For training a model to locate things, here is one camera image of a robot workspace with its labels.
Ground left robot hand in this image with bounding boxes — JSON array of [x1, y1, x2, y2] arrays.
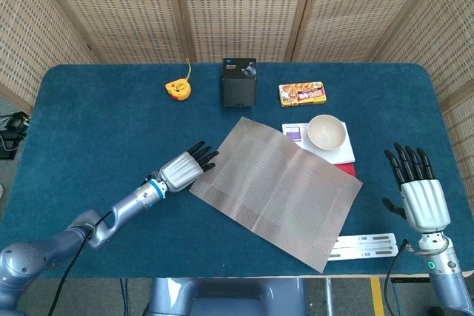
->
[[158, 141, 219, 194]]

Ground woven folding screen panel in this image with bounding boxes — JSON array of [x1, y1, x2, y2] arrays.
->
[[0, 0, 98, 114], [287, 0, 444, 64], [162, 0, 319, 64], [31, 0, 196, 65], [372, 0, 474, 221]]

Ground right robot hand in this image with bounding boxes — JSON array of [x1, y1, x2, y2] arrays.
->
[[381, 142, 452, 235]]

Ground black floor power cables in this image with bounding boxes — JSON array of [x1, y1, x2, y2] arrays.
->
[[0, 110, 30, 161]]

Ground grey-brown woven placemat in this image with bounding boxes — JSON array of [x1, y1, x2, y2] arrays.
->
[[188, 116, 364, 275]]

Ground blue tablecloth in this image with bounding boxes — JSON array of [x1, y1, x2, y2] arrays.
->
[[0, 62, 467, 280]]

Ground blue-grey robot torso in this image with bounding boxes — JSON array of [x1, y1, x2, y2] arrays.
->
[[142, 277, 308, 316]]

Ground yellow curry food box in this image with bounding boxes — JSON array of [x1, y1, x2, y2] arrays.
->
[[278, 81, 328, 108]]

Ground black cardboard box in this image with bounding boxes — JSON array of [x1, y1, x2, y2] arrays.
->
[[221, 57, 258, 109]]

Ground white spiral notepad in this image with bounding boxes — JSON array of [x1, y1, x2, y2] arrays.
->
[[281, 121, 356, 165]]

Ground metal table leg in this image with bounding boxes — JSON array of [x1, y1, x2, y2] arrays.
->
[[324, 278, 334, 316]]

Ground cream white bowl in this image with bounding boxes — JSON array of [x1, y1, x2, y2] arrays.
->
[[307, 114, 349, 152]]

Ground red folder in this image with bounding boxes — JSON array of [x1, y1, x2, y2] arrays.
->
[[335, 162, 357, 178]]

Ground yellow tape measure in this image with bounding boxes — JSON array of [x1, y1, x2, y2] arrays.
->
[[164, 57, 193, 102]]

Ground blue cable under table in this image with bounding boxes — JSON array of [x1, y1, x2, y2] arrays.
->
[[118, 278, 130, 316]]

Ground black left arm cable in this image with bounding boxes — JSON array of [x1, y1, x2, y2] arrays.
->
[[51, 212, 112, 316]]

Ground white folding laptop stand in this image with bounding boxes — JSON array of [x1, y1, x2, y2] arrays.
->
[[327, 232, 399, 261]]

